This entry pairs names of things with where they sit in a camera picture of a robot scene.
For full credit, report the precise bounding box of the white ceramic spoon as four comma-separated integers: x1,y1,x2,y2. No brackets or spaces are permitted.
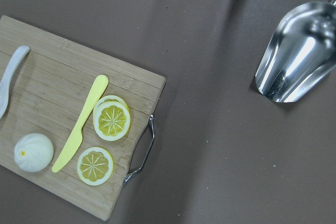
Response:
1,46,30,118

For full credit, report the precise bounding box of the metal ice scoop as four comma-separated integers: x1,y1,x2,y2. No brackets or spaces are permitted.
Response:
255,0,335,103

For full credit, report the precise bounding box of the lemon slice bottom stacked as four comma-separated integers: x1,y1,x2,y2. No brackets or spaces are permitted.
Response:
94,95,129,110

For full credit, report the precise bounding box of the bamboo cutting board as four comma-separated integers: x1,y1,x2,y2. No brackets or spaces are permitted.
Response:
1,16,166,221

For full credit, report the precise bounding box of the lemon slice upper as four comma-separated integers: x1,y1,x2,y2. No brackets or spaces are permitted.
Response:
77,146,114,186

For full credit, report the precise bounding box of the yellow plastic knife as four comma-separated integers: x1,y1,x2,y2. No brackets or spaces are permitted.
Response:
51,74,109,173

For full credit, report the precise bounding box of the white steamed bun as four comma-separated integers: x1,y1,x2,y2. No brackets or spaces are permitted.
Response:
14,133,54,173

